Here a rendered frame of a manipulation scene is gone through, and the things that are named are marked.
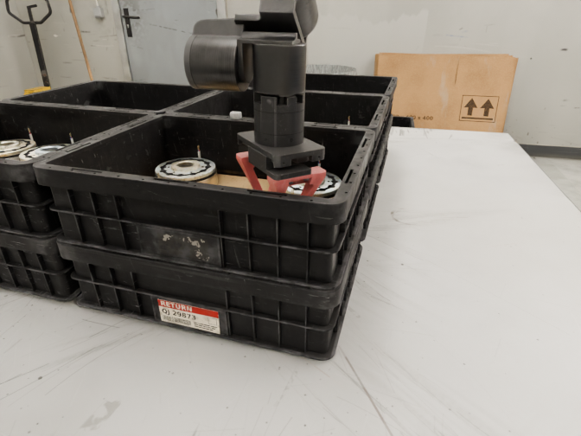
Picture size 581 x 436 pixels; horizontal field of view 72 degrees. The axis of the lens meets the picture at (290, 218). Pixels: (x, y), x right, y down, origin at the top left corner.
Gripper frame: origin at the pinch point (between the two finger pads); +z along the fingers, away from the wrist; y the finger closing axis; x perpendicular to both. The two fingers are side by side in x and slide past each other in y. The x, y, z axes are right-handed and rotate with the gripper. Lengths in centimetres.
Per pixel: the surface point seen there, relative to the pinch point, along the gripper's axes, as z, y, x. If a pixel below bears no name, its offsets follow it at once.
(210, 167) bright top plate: 1.8, -23.5, -0.5
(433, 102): 40, -182, 243
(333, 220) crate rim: -3.7, 11.3, 0.1
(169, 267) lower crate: 6.3, -3.5, -13.7
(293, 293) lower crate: 6.4, 8.5, -2.7
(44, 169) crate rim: -4.8, -14.9, -24.4
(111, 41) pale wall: 5, -401, 42
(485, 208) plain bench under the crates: 17, -8, 59
